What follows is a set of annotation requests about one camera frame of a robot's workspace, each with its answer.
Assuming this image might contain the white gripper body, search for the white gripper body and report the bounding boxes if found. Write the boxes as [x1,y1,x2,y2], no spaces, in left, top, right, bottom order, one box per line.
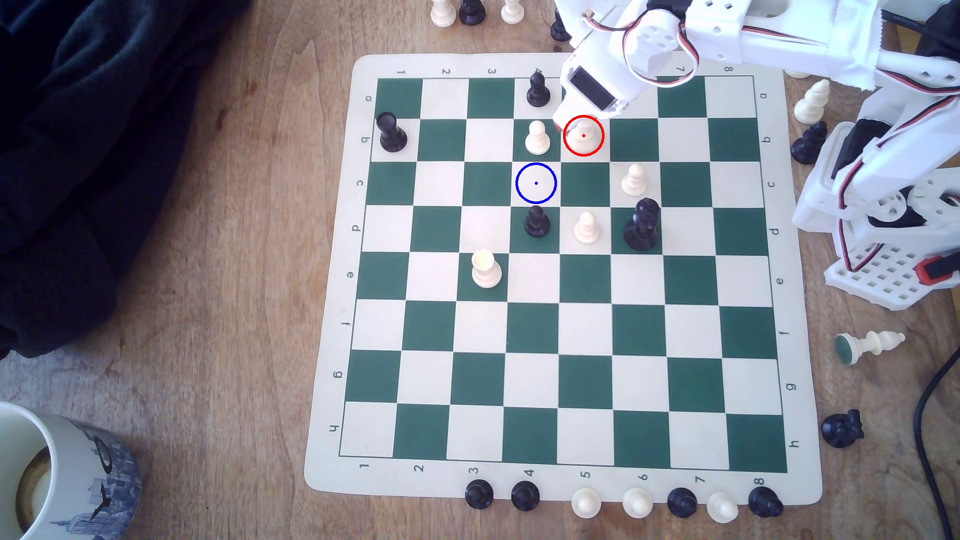
[555,0,702,93]

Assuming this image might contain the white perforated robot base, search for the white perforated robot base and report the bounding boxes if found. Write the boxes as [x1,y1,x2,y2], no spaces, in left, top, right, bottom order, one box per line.
[823,240,960,312]

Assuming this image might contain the green white chess mat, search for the green white chess mat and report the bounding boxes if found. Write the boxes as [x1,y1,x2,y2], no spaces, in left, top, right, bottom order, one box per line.
[303,51,824,507]

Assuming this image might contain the white piece with green felt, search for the white piece with green felt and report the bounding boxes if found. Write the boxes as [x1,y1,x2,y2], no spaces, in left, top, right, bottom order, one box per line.
[834,330,906,367]

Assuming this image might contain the black chess piece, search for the black chess piece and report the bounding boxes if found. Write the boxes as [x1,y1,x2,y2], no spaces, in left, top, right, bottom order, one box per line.
[747,486,785,519]

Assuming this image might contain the black queen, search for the black queen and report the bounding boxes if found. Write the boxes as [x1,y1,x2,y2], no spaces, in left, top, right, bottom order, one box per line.
[623,197,662,252]

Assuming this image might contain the white bishop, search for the white bishop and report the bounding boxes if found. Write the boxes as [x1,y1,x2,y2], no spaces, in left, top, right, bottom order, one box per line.
[793,78,832,126]

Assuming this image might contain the white rook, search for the white rook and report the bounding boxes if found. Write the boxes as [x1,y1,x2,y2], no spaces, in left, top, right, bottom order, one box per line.
[471,250,504,290]

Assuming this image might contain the black pawn left side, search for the black pawn left side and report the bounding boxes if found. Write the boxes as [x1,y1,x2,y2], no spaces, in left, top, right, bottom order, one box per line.
[375,111,408,153]

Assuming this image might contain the black bishop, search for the black bishop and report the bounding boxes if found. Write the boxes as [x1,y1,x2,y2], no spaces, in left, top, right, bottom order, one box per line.
[790,120,829,166]

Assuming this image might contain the red black clamp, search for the red black clamp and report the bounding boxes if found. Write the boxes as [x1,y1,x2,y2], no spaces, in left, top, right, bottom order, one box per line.
[918,253,960,288]

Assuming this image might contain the black knight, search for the black knight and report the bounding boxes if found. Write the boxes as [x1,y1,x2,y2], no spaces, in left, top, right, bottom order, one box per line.
[820,408,865,450]

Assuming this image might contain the dark blue cloth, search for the dark blue cloth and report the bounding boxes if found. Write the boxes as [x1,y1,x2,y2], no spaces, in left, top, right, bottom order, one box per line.
[0,0,252,360]

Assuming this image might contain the white mug with skyline print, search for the white mug with skyline print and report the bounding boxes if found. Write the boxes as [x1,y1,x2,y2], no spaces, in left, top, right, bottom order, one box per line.
[0,401,144,540]

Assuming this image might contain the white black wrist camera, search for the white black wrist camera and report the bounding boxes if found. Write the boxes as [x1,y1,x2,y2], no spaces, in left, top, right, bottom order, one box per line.
[561,63,639,121]

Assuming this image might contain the black cable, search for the black cable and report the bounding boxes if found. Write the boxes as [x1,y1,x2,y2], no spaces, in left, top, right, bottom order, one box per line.
[913,367,960,540]

